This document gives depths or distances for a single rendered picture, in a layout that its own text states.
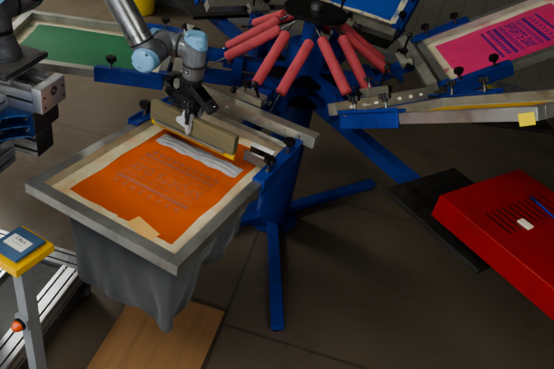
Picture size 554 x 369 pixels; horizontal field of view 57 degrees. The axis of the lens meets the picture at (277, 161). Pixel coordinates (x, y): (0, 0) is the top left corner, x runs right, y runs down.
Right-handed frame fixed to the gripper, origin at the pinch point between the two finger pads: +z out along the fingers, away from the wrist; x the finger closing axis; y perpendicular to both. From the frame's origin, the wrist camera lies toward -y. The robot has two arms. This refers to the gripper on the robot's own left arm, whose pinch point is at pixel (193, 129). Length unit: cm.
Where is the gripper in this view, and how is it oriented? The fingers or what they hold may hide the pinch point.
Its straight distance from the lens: 183.5
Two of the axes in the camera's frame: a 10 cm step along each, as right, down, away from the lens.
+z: -1.8, 8.1, 5.6
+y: -8.7, -3.9, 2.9
